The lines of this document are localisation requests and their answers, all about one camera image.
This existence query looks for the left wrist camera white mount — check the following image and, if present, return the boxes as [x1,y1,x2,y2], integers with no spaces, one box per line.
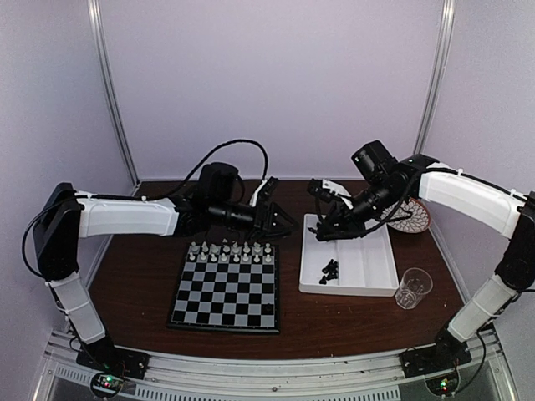
[249,176,279,207]

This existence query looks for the right aluminium frame post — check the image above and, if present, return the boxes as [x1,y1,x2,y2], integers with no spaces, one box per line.
[413,0,456,154]

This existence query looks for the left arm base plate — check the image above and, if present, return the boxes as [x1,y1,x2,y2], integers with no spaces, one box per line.
[76,348,150,379]

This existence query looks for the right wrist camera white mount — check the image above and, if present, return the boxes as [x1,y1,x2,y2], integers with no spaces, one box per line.
[307,179,353,209]

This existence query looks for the black chess pieces pile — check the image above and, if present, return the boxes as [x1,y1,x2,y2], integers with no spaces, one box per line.
[318,259,339,285]

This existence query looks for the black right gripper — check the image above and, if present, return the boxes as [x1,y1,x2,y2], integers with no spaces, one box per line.
[317,180,405,241]

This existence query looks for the front aluminium rail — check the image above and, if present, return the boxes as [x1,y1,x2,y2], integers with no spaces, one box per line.
[30,329,520,400]

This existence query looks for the left aluminium frame post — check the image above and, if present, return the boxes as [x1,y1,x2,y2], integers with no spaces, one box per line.
[87,0,140,188]

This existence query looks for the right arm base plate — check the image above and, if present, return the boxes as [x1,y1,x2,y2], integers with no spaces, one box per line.
[400,345,472,378]

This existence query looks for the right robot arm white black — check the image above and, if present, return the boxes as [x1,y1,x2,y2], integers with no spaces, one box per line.
[307,140,534,369]

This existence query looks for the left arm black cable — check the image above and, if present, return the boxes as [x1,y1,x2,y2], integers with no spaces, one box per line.
[141,139,269,201]

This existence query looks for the aluminium frame post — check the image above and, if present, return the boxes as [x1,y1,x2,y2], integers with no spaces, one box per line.
[413,0,456,154]
[87,0,140,188]

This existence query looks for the white plastic compartment tray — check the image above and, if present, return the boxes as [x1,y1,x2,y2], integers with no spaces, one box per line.
[298,214,399,297]

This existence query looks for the white chess pieces row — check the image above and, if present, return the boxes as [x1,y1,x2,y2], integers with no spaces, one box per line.
[185,240,276,265]

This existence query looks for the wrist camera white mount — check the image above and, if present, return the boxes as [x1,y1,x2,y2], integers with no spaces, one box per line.
[249,176,279,207]
[307,179,353,209]

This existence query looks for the black white chess board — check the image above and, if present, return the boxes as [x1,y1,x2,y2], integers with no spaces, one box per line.
[166,243,280,334]

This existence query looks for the clear drinking glass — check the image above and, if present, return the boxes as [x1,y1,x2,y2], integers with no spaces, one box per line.
[395,267,433,310]

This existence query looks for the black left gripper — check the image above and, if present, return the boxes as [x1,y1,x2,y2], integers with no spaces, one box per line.
[209,198,301,243]

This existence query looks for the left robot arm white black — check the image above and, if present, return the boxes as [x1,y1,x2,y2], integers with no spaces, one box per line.
[23,162,298,371]

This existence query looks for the patterned ceramic plate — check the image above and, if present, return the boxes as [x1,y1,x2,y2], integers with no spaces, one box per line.
[388,199,431,234]

